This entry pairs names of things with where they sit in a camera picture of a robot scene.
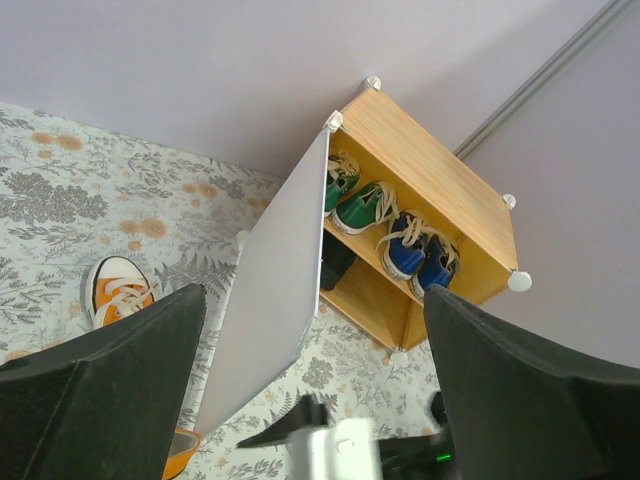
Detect wooden shoe cabinet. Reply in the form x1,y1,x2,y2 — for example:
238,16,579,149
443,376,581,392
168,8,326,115
323,76,532,358

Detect blue sneaker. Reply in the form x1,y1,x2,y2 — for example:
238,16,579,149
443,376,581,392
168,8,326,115
410,235,460,300
376,210,434,280

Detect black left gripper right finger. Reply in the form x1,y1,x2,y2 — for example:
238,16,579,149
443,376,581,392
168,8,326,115
424,286,639,479

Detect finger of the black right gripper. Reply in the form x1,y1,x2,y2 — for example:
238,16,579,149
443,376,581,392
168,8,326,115
236,394,329,448

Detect black shoe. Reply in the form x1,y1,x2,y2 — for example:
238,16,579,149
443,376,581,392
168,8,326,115
320,231,356,291

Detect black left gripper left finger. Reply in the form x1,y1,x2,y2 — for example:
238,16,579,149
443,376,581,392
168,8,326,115
1,284,206,479

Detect orange sneaker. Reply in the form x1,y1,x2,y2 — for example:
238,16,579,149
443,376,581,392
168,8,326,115
162,427,201,480
84,256,155,329

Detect green sneaker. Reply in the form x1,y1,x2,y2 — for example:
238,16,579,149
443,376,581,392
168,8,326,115
324,150,360,217
330,180,399,235

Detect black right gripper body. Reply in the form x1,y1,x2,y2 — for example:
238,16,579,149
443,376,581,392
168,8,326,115
378,392,458,479

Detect white cabinet door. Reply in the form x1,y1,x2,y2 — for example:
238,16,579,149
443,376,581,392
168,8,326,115
194,129,330,436

